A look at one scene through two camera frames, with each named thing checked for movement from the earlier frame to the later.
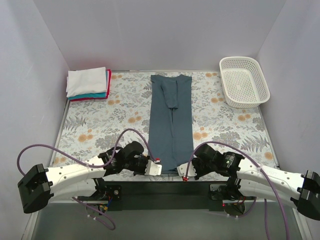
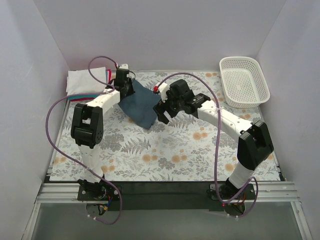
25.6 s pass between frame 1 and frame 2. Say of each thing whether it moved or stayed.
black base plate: stayed
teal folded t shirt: stayed
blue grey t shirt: moved
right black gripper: moved
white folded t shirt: stayed
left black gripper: moved
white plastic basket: stayed
